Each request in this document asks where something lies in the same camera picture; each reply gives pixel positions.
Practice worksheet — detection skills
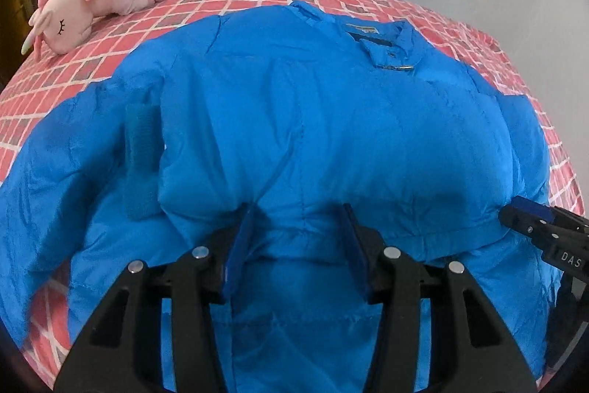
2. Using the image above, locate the red checkered bed sheet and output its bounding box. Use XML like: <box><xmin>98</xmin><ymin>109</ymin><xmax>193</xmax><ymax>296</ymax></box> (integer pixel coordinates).
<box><xmin>1</xmin><ymin>0</ymin><xmax>588</xmax><ymax>389</ymax></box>

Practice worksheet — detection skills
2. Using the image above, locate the blue puffer jacket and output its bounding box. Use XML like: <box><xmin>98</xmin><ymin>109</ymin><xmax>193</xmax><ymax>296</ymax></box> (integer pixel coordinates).
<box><xmin>1</xmin><ymin>3</ymin><xmax>560</xmax><ymax>392</ymax></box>

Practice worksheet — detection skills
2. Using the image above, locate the brown wooden door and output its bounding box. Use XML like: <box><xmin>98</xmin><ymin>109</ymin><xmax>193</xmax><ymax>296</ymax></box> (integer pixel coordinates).
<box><xmin>0</xmin><ymin>0</ymin><xmax>37</xmax><ymax>90</ymax></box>

